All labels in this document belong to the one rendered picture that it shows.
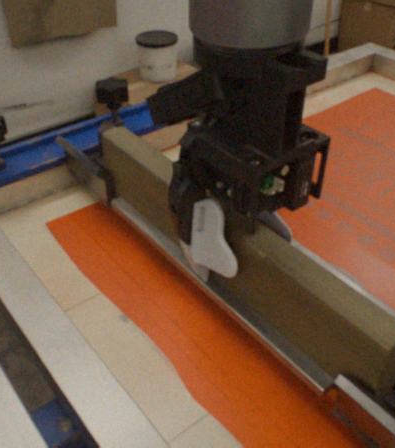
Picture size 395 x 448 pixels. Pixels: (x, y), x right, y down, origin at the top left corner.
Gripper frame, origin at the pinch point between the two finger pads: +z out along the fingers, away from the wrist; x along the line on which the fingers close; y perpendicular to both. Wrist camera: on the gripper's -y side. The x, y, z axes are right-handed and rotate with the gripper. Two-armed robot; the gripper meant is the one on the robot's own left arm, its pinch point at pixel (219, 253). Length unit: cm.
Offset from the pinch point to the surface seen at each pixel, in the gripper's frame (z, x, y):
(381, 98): 5, 50, -17
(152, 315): 5.2, -6.5, -1.6
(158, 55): 58, 110, -171
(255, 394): 5.2, -4.8, 10.4
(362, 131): 5.4, 37.8, -11.8
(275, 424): 5.2, -5.4, 13.3
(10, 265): 1.7, -15.1, -12.3
